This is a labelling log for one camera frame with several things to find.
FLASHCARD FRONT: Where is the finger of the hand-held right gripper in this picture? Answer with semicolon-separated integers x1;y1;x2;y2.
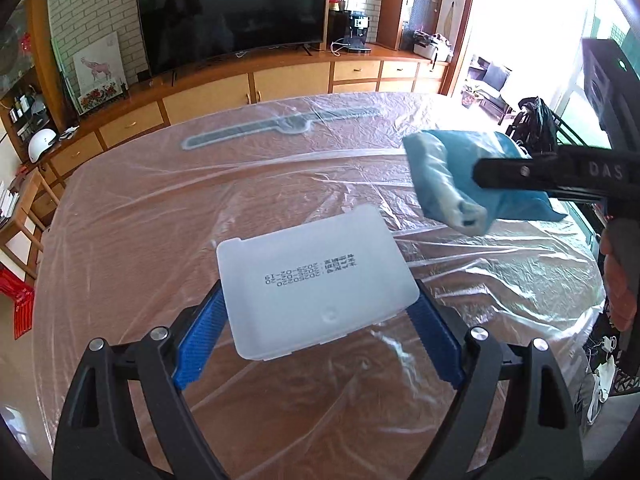
472;152;566;196

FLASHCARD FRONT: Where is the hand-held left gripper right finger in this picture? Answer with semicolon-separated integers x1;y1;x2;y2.
407;290;583;480

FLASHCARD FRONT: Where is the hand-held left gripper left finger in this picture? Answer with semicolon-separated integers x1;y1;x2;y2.
51;280;231;480

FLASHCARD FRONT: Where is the blue plastic bag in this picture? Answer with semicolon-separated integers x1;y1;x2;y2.
402;129;568;235

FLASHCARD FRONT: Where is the white plastic box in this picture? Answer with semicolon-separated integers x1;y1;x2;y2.
215;203;420;362

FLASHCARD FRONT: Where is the person's right hand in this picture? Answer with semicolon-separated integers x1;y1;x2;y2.
599;232;640;331

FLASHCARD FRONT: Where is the black chair with dark clothes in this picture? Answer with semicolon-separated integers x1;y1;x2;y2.
505;96;561;153

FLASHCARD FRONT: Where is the white basket with clutter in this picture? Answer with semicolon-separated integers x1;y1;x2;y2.
412;30;453;63

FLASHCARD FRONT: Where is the red paper bag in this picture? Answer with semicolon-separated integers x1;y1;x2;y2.
0;267;36;341

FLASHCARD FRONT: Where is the grey strip under plastic cover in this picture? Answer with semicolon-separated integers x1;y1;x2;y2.
181;105;386;152

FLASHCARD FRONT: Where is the tall wooden display cabinet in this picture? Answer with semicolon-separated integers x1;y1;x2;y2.
375;0;481;96

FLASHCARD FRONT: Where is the black coffee machine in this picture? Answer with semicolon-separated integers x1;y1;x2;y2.
327;10;372;55

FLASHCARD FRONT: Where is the long wooden cabinet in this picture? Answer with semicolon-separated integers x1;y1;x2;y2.
30;42;451;181

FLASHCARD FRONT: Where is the white helmet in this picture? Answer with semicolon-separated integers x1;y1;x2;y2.
27;128;57;163

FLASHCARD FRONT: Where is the framed animal painting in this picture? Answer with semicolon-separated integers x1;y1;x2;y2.
72;31;126;111

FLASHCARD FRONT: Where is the black flat-screen television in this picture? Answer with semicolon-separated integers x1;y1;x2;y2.
135;0;332;77

